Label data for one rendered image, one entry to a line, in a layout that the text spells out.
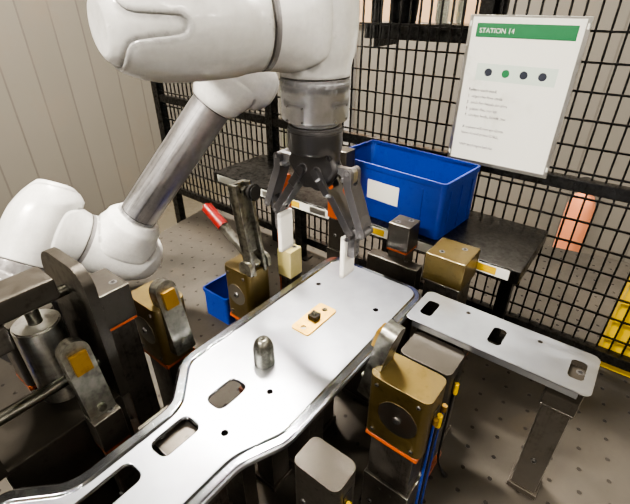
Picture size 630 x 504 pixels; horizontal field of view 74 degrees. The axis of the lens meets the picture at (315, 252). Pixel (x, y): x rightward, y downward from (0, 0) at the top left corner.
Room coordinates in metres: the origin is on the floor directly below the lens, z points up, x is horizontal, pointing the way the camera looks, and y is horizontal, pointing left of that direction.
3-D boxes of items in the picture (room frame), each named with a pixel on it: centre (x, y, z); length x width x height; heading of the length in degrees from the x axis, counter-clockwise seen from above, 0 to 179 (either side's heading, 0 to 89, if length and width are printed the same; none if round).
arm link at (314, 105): (0.57, 0.00, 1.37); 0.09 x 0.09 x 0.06
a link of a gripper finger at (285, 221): (0.61, 0.05, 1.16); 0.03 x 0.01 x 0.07; 142
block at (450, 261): (0.71, -0.27, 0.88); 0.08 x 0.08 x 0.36; 52
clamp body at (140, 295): (0.56, 0.27, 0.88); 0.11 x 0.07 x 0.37; 52
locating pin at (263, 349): (0.47, 0.08, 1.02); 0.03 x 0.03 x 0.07
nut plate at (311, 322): (0.57, 0.00, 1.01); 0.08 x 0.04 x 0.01; 142
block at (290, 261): (0.71, 0.05, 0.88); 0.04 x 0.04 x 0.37; 52
